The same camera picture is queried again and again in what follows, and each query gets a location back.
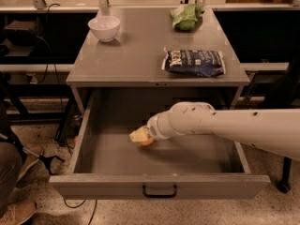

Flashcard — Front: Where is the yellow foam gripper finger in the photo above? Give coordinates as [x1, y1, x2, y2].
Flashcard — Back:
[129, 126, 152, 143]

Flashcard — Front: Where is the orange fruit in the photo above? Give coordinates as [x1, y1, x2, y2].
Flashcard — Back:
[138, 138, 154, 146]

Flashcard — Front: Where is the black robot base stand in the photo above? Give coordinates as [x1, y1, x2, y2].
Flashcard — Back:
[259, 48, 300, 193]

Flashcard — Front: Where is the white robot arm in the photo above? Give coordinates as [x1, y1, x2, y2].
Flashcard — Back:
[129, 102, 300, 160]

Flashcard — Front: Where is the grey open drawer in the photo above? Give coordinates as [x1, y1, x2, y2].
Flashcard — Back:
[50, 88, 270, 200]

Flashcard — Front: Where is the grey metal cabinet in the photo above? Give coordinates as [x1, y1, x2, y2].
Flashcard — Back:
[67, 7, 249, 111]

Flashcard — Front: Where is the blue snack bag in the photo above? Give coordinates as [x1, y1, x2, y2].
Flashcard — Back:
[161, 49, 226, 78]

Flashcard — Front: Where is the black grabber tool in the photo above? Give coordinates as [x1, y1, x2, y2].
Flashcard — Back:
[0, 133, 65, 175]

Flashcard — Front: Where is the white bowl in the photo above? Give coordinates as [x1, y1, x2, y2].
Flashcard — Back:
[88, 16, 121, 42]

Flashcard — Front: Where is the tan shoe far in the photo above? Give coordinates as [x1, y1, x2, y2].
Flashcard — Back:
[18, 145, 44, 180]

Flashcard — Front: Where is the tan shoe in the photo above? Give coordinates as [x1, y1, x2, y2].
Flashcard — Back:
[0, 201, 37, 225]
[18, 145, 44, 180]

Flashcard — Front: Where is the green chip bag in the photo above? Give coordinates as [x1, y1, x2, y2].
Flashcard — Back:
[171, 4, 204, 31]

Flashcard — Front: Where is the person's trouser leg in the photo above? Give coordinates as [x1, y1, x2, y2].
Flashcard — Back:
[0, 103, 23, 218]

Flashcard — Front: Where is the tan shoe near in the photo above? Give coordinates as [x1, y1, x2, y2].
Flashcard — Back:
[0, 201, 37, 225]

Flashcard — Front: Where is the dark box on shelf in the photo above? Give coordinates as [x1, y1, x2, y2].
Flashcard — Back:
[4, 21, 38, 46]

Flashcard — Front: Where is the black drawer handle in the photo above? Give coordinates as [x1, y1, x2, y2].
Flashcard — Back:
[142, 185, 177, 199]

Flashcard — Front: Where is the black cable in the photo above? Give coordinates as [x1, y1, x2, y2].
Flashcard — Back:
[37, 3, 65, 111]

